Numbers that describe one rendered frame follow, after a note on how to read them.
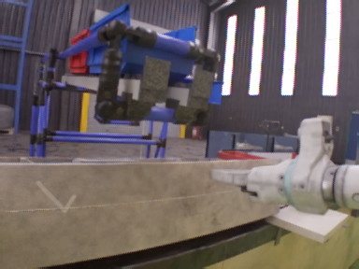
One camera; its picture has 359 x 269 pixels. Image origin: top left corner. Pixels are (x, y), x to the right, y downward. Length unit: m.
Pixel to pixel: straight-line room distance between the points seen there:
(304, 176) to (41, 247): 0.46
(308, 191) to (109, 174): 0.36
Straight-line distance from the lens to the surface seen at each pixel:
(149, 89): 0.39
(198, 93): 0.44
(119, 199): 0.53
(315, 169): 0.36
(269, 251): 1.01
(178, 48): 0.47
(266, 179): 0.38
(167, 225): 0.60
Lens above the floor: 1.11
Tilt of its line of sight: 4 degrees down
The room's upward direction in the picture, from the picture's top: 6 degrees clockwise
